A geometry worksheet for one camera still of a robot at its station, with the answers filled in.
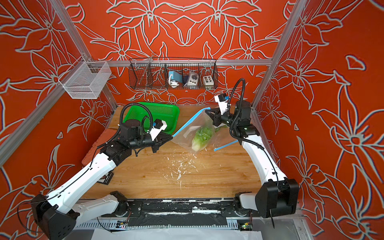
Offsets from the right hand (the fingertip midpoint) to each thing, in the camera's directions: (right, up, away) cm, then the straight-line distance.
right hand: (204, 110), depth 72 cm
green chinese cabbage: (0, -15, +11) cm, 18 cm away
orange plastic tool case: (-62, -15, +23) cm, 68 cm away
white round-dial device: (-6, +21, +19) cm, 29 cm away
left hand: (-16, -12, -3) cm, 21 cm away
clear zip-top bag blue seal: (-11, -15, +11) cm, 21 cm away
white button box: (+5, +21, +22) cm, 31 cm away
